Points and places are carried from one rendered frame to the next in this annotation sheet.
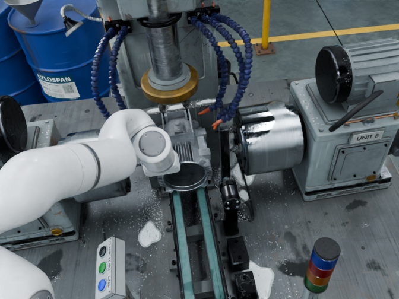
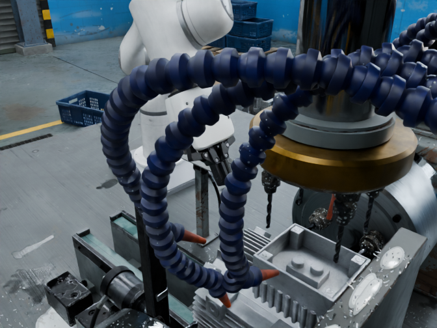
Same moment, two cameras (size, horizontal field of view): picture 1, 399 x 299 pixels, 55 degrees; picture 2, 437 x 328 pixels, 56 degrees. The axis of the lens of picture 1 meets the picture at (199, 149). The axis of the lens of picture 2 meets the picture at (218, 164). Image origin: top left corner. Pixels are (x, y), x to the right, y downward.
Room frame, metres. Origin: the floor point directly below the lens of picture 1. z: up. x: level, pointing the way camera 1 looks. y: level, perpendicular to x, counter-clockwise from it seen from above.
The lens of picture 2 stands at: (1.19, -0.32, 1.51)
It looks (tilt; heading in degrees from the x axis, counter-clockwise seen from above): 28 degrees down; 136
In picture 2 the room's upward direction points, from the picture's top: straight up
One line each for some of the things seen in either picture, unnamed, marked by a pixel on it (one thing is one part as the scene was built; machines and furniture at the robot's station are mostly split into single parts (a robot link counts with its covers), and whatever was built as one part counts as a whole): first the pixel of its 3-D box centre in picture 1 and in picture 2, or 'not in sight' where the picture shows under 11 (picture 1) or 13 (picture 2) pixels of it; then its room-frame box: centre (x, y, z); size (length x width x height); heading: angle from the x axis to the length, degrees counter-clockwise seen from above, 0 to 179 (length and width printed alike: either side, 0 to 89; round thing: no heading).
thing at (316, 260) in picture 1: (325, 254); not in sight; (0.41, -0.27, 1.19); 0.06 x 0.06 x 0.04
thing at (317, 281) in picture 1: (319, 270); not in sight; (0.41, -0.27, 1.10); 0.06 x 0.06 x 0.04
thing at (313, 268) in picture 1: (322, 263); not in sight; (0.41, -0.27, 1.14); 0.06 x 0.06 x 0.04
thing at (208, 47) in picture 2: not in sight; (233, 28); (-3.33, 4.35, 0.39); 1.20 x 0.80 x 0.79; 7
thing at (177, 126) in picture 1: (178, 130); (308, 277); (0.97, 0.07, 1.11); 0.12 x 0.11 x 0.07; 3
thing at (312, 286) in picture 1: (316, 278); not in sight; (0.41, -0.27, 1.05); 0.06 x 0.06 x 0.04
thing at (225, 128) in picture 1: (224, 156); (152, 262); (0.81, -0.08, 1.12); 0.04 x 0.03 x 0.26; 4
